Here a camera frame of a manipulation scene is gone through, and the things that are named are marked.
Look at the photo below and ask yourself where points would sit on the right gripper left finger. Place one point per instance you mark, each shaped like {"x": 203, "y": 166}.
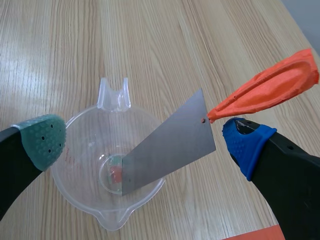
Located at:
{"x": 30, "y": 150}

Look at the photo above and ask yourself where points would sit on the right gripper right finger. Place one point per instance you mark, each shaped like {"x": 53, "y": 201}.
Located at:
{"x": 282, "y": 175}

